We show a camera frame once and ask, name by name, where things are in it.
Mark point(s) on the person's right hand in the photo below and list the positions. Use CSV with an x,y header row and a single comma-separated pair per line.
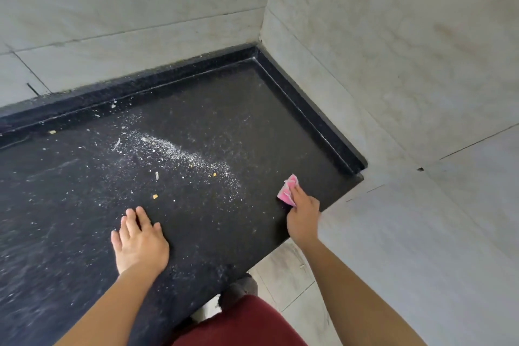
x,y
304,220

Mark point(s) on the person's left hand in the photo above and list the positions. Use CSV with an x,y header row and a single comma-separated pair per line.
x,y
142,246

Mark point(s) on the pink cloth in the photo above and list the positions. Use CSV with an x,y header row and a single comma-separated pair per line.
x,y
287,189

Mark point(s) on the person's right forearm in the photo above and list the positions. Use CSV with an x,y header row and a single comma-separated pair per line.
x,y
357,297

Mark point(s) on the person's left forearm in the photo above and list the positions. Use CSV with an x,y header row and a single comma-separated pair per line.
x,y
109,309

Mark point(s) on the black speckled countertop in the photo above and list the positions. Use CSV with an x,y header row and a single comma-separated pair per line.
x,y
182,122

